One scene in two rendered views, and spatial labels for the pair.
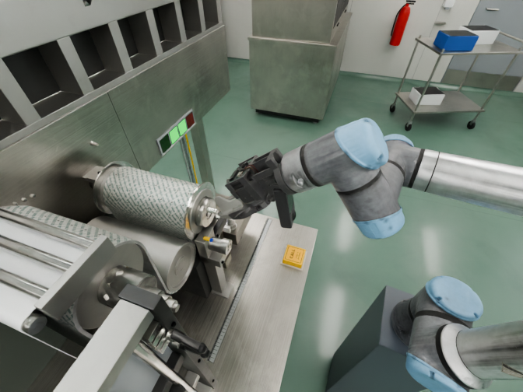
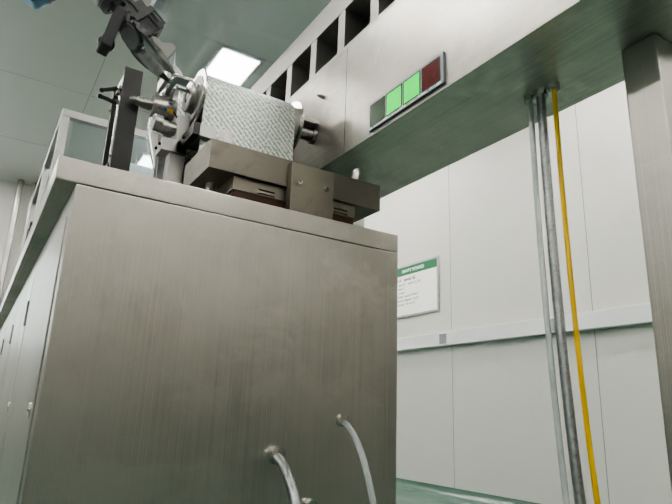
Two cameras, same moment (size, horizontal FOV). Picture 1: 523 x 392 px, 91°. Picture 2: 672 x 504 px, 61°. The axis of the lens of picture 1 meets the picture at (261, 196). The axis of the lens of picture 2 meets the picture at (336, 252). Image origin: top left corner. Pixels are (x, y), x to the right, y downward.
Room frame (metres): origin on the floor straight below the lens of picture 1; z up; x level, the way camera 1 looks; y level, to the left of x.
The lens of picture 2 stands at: (1.48, -0.58, 0.53)
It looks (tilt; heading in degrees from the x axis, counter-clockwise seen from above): 16 degrees up; 129
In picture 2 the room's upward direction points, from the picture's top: 2 degrees clockwise
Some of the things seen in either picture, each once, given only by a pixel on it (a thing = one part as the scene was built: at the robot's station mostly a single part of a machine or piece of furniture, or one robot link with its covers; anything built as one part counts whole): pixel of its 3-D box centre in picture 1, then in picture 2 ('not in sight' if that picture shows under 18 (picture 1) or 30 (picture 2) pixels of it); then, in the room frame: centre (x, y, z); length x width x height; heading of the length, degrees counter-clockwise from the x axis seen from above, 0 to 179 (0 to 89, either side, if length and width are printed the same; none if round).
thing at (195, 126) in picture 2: (212, 227); (197, 137); (0.46, 0.14, 1.13); 0.09 x 0.06 x 0.03; 161
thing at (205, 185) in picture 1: (201, 211); (195, 99); (0.43, 0.15, 1.25); 0.15 x 0.01 x 0.15; 161
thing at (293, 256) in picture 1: (294, 256); not in sight; (0.50, -0.12, 0.91); 0.07 x 0.07 x 0.02; 71
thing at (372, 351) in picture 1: (372, 362); not in sight; (0.27, -0.47, 0.45); 0.20 x 0.20 x 0.90; 66
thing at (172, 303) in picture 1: (160, 302); (140, 101); (0.16, 0.16, 1.33); 0.06 x 0.03 x 0.03; 71
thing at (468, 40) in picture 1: (450, 80); not in sight; (3.11, -2.22, 0.51); 0.91 x 0.58 x 1.02; 93
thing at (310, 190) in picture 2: not in sight; (310, 192); (0.74, 0.23, 0.96); 0.10 x 0.03 x 0.11; 71
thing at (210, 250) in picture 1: (218, 267); (166, 176); (0.38, 0.13, 1.05); 0.06 x 0.05 x 0.31; 71
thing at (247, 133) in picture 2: not in sight; (247, 155); (0.52, 0.24, 1.11); 0.23 x 0.01 x 0.18; 71
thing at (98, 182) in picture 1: (117, 187); (290, 129); (0.51, 0.39, 1.25); 0.15 x 0.01 x 0.15; 161
